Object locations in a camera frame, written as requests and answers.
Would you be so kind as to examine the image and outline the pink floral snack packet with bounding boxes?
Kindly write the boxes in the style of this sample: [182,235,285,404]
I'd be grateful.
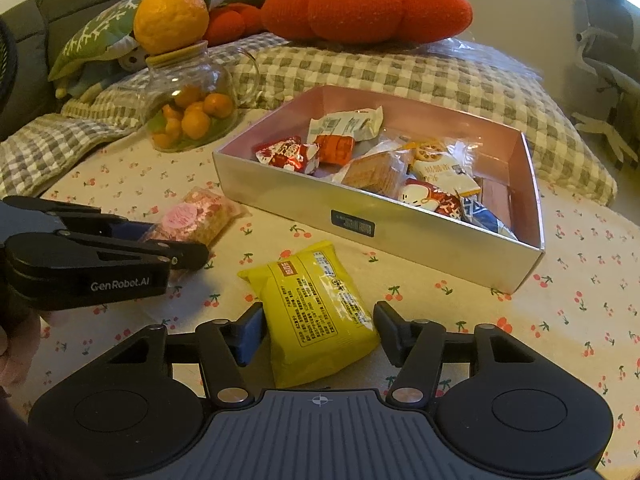
[142,186,247,248]

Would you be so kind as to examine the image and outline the orange and white small packet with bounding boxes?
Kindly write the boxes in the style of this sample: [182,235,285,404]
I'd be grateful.
[314,134,357,166]

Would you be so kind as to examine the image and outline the white packet with lotus chips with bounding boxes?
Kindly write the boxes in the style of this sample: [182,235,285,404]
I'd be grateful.
[407,141,482,198]

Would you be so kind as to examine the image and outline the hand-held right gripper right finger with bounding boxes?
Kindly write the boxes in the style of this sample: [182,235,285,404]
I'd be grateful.
[372,301,538,409]

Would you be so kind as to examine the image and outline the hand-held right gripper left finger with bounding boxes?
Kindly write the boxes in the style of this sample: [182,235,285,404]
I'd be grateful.
[102,302,266,409]

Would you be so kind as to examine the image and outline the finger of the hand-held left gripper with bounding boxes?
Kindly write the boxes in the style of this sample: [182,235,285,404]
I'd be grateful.
[55,230,209,271]
[2,196,157,242]

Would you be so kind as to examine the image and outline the blue and white plush toy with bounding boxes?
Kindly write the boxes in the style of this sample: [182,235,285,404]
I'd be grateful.
[55,47,151,101]

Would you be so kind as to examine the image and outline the grey headboard cushion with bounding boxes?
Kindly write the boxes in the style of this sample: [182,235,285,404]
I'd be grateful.
[0,0,186,76]

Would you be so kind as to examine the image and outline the cherry print bed sheet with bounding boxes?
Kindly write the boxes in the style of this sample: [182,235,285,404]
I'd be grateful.
[0,130,640,480]

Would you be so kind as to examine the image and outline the blue and silver patterned packet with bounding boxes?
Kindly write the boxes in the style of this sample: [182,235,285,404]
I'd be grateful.
[460,195,516,241]

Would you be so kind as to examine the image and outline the wooden jar lid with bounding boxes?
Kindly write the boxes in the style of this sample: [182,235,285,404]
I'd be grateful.
[145,40,210,67]

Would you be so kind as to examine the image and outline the green pillow with white print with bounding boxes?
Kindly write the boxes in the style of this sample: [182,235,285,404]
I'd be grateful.
[47,0,151,83]

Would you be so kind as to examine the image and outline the small red plush fruit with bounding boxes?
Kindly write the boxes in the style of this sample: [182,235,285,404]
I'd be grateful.
[202,2,263,47]

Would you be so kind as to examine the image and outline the black fan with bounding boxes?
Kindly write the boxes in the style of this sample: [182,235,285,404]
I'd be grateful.
[0,15,21,111]

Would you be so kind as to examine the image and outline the clear packet of brown crackers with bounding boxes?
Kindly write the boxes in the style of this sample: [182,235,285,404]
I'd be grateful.
[332,150,408,198]

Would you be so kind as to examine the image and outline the clear packet with white bar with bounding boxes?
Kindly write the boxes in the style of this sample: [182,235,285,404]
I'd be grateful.
[357,132,418,161]

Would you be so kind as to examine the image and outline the pile of small tangerines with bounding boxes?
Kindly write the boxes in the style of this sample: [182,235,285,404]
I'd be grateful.
[151,87,236,151]

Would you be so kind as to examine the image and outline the grey office chair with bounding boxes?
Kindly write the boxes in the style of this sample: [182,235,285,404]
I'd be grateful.
[570,0,640,161]

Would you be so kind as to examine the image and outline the glass jar with handle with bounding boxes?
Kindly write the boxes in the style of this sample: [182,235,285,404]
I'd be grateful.
[142,40,261,153]

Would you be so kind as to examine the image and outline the person's left hand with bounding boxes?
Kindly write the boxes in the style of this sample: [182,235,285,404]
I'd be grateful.
[0,310,53,388]

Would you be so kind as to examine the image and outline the gold snack packet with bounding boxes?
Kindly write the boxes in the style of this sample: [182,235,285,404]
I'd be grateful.
[470,175,513,221]

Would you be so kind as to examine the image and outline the white and green snack packet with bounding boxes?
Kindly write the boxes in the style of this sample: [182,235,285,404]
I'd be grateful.
[306,106,385,142]

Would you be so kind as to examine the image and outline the small red and white packet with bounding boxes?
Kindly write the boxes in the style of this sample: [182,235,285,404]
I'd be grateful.
[255,136,321,176]

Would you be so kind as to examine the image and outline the red packet with white cartoon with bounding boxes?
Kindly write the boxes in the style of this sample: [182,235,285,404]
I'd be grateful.
[397,177,463,221]

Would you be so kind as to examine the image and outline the clear plastic bag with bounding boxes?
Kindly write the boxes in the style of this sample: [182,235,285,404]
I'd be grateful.
[415,35,543,86]

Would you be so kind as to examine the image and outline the silver cardboard box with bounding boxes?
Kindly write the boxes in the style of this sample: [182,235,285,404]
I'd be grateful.
[212,85,546,295]

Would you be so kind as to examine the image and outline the person's dark red clothing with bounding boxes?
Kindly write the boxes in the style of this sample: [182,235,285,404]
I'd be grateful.
[0,390,76,480]

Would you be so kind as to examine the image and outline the big red tomato plush pillow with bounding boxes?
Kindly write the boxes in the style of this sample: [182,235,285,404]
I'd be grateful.
[260,0,473,45]

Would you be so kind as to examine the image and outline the yellow snack packet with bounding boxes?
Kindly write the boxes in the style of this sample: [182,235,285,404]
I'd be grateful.
[237,241,382,389]

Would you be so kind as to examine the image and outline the green checkered pillow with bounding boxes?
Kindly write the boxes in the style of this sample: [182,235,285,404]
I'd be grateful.
[207,32,618,206]

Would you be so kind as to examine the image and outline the grey checkered blanket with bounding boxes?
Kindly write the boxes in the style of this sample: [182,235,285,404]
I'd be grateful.
[0,72,166,198]

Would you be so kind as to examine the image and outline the large orange citrus fruit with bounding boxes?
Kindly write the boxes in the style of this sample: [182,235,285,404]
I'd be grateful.
[133,0,210,56]

